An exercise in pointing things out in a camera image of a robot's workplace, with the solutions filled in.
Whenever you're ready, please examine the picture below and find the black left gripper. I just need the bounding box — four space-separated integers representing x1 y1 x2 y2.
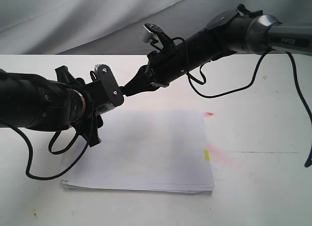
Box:
35 65 107 147

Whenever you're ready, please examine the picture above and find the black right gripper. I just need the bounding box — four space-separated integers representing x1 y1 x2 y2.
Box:
120 44 189 96

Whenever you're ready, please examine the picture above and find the white dotted spray paint can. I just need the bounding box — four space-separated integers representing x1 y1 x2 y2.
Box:
90 70 116 114

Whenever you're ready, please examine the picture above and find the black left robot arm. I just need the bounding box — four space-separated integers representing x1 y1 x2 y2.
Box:
0 65 103 147

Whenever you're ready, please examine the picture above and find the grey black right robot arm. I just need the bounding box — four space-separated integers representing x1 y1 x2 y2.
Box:
121 4 312 96

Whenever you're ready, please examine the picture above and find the white paper stack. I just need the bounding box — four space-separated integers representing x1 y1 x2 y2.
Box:
62 109 215 193

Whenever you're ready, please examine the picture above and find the grey backdrop cloth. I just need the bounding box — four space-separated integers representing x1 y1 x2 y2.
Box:
0 0 312 55

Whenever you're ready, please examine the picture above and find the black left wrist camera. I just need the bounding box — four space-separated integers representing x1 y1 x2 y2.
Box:
94 64 124 107

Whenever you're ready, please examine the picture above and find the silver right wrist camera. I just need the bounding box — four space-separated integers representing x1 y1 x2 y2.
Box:
139 23 163 43

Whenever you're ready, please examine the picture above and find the black left camera cable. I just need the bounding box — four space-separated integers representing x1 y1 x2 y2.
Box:
4 99 98 180

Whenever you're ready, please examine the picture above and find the black camera cable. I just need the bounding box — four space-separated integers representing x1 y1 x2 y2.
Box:
4 99 98 180
151 37 312 168

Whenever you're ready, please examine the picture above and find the black right camera cable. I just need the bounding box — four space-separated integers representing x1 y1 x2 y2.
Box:
151 37 312 168

